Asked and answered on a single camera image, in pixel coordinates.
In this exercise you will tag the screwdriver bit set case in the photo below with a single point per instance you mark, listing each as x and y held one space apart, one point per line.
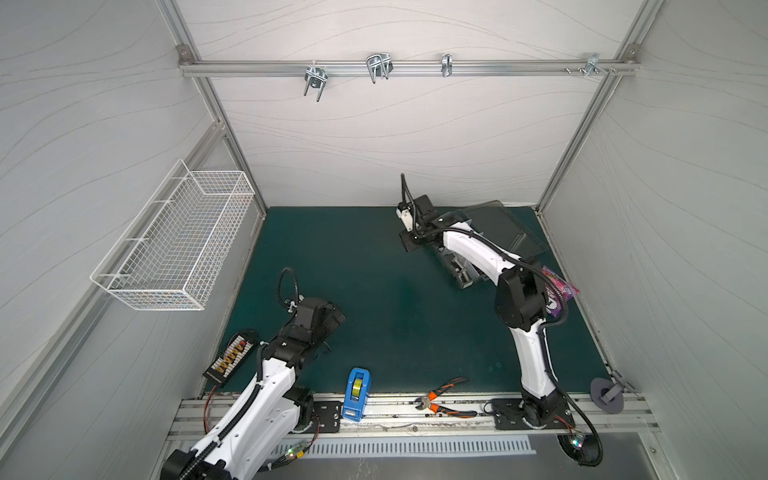
237 350

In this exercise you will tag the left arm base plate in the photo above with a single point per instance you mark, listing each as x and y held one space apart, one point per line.
320 416

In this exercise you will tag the aluminium crossbar rail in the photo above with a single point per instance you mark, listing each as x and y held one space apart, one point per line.
402 68

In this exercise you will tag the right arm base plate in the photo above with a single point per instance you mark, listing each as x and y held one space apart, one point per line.
529 413

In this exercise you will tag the pink Fox's candy bag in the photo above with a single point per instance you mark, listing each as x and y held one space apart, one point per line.
559 292

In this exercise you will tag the metal u-bolt clamp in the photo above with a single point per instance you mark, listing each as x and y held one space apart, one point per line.
379 65
316 78

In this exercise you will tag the metal bracket right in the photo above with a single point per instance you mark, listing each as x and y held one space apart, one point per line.
592 67

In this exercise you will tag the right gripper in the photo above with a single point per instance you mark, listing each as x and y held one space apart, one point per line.
417 238

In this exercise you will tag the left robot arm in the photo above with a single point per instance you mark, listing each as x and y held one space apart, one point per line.
271 406

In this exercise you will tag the grey tape spool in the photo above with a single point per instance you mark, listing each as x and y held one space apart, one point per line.
607 395

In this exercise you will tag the blue tape dispenser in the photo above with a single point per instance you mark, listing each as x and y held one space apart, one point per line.
356 394

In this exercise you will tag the metal hook clamp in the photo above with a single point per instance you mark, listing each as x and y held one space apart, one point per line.
446 65

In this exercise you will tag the clear compartment organizer box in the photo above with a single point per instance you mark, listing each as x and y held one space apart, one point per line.
494 221

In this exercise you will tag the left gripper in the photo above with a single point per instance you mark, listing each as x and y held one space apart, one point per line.
331 323

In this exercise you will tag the metal U-bolt clamp left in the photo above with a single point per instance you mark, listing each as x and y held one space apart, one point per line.
316 78

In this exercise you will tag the metal U-bolt clamp middle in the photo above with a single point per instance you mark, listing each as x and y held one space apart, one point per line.
379 65

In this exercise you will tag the white wire basket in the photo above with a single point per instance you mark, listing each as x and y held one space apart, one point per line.
170 255

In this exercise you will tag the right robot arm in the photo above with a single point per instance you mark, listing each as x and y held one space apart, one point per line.
520 299

